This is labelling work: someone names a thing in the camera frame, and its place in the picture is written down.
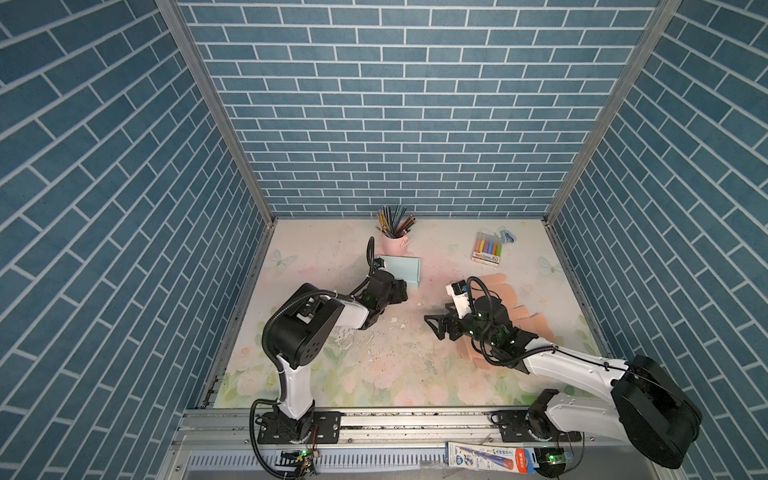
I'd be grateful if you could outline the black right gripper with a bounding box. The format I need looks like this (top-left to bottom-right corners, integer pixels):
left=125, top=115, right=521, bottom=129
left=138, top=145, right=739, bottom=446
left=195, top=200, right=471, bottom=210
left=423, top=302, right=497, bottom=350

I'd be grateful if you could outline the light blue paper box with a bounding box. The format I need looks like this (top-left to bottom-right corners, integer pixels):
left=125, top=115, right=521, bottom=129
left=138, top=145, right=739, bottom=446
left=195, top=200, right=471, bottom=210
left=380, top=255, right=421, bottom=286

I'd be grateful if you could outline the pink paper box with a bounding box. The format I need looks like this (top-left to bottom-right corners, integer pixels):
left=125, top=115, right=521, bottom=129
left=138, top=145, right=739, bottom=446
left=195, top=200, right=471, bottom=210
left=457, top=274, right=555, bottom=371

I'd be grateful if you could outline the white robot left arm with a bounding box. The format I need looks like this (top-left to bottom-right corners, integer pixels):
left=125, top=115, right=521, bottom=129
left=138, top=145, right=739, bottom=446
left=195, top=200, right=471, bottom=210
left=249, top=238, right=408, bottom=445

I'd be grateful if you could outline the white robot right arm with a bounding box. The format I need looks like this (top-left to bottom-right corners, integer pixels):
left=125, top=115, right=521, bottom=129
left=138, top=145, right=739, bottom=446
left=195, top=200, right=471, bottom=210
left=424, top=276, right=703, bottom=469

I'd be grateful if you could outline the white toothpaste style box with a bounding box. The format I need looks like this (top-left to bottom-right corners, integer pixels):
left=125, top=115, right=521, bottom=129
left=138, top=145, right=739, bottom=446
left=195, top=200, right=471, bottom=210
left=446, top=442, right=539, bottom=474

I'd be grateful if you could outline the pink metal pencil bucket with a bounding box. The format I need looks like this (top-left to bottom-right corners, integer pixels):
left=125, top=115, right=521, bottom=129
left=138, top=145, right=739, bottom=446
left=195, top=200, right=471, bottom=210
left=381, top=234, right=409, bottom=257

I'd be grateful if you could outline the bundle of coloured pencils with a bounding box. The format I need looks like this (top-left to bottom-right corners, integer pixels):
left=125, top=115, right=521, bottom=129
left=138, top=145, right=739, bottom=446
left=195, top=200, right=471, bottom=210
left=376, top=205, right=416, bottom=239

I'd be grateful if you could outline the pack of coloured markers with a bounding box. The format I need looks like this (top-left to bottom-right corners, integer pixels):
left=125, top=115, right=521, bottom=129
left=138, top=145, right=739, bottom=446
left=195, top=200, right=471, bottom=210
left=471, top=232, right=503, bottom=267

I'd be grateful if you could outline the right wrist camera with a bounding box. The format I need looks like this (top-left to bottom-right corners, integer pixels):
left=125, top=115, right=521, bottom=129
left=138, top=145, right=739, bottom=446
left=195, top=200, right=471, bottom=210
left=446, top=280, right=472, bottom=319

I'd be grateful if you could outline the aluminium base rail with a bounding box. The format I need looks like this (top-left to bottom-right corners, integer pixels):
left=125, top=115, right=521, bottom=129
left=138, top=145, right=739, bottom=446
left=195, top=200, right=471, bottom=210
left=173, top=405, right=667, bottom=448

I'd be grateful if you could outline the left aluminium corner post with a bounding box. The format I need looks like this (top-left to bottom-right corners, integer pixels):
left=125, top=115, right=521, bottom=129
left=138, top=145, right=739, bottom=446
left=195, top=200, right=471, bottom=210
left=156, top=0, right=275, bottom=228

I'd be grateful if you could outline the aluminium corner post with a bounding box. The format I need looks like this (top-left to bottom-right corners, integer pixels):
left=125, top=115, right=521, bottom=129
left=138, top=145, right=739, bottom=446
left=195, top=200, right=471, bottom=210
left=156, top=0, right=275, bottom=228
left=543, top=0, right=681, bottom=228

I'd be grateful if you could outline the right aluminium corner post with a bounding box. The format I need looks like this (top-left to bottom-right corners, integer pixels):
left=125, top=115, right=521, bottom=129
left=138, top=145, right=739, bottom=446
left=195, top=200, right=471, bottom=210
left=543, top=0, right=681, bottom=228

